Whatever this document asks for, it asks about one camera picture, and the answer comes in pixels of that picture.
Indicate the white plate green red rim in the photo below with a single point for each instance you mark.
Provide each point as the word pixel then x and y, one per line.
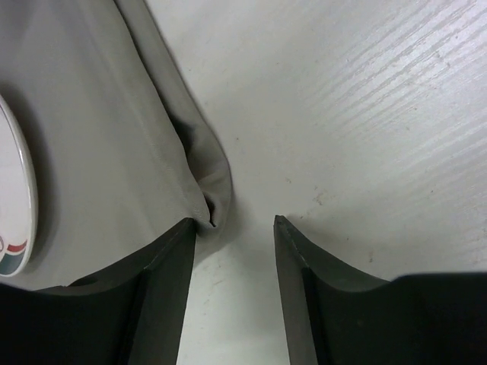
pixel 19 203

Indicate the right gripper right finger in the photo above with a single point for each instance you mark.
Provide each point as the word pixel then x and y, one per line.
pixel 337 314

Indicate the grey cloth placemat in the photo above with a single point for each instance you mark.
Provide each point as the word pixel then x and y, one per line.
pixel 120 149

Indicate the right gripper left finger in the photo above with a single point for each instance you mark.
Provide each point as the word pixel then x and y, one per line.
pixel 130 312

